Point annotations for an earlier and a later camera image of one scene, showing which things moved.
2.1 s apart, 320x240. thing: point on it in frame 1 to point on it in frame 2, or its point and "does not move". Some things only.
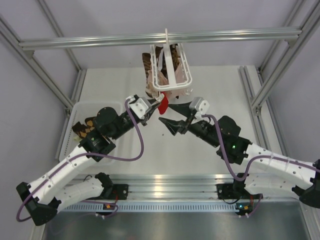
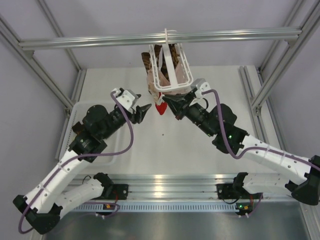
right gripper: x=175 y=126 to x=180 y=103
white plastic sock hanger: x=170 y=67 does not move
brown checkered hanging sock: x=175 y=57 does not move
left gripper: x=148 y=116 to x=141 y=112
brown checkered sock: x=82 y=130 does not move
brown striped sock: x=147 y=62 does not move
